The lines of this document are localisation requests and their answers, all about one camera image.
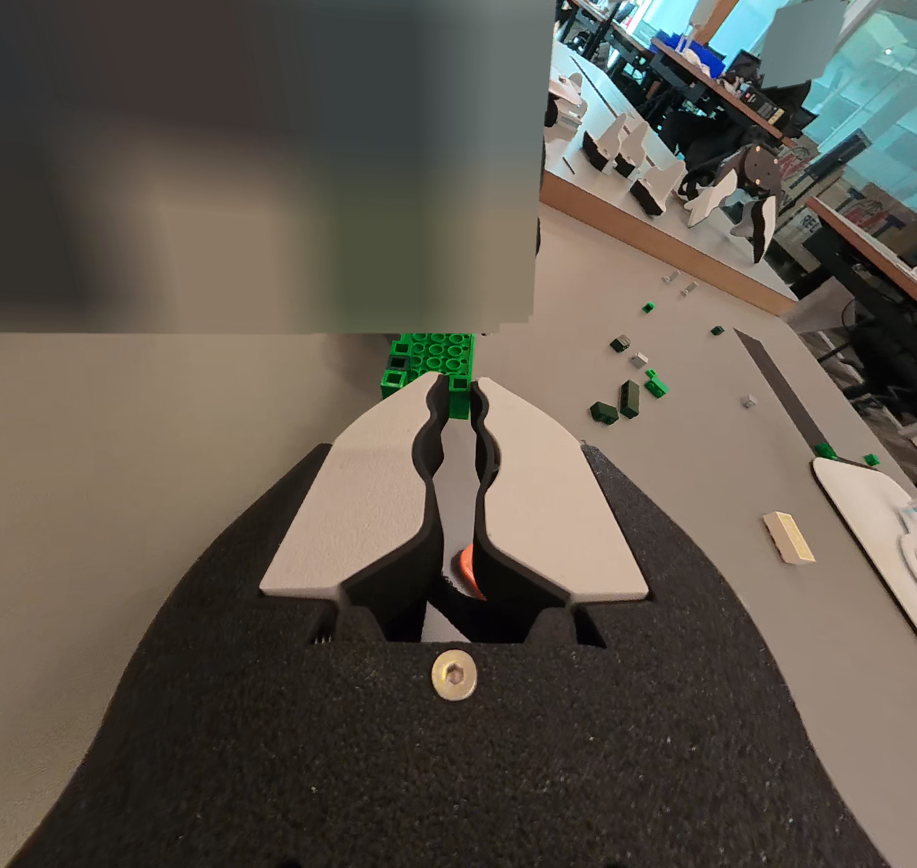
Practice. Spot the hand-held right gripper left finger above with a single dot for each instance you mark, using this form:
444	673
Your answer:
344	503

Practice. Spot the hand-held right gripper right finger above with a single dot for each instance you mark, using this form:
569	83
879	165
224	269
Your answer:
559	517

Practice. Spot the green studded baseplate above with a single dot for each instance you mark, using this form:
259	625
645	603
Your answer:
440	356

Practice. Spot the wooden desk with black legs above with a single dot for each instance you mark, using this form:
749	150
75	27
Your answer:
860	234

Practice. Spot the long dark green brick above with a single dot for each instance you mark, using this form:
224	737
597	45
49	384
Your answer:
630	399

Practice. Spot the beige brick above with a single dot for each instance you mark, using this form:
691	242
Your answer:
788	537

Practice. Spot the black strip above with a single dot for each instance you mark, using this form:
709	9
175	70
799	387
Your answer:
784	392

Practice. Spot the white mat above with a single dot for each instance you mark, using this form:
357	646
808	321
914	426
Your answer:
860	510

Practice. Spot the white and black printed part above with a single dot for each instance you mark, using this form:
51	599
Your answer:
632	152
566	98
655	191
605	145

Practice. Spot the black and white gripper assembly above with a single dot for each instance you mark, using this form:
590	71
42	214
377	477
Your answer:
749	180

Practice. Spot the black office chair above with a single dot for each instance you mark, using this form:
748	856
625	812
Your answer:
688	134

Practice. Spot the cardboard box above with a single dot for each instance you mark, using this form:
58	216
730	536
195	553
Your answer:
881	202

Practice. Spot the long wooden workbench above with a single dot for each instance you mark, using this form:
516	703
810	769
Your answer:
716	87

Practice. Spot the blue bin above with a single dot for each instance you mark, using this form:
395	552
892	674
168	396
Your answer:
709	59

